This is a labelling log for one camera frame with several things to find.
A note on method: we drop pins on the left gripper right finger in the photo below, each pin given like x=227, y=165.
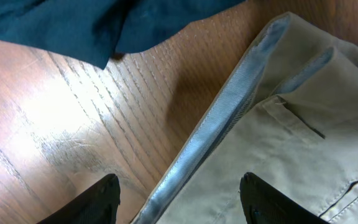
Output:
x=263, y=204

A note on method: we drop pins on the khaki shorts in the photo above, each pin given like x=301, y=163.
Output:
x=288, y=113

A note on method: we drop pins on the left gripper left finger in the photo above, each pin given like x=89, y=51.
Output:
x=96, y=205

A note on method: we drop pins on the folded navy blue shorts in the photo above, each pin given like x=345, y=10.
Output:
x=94, y=30

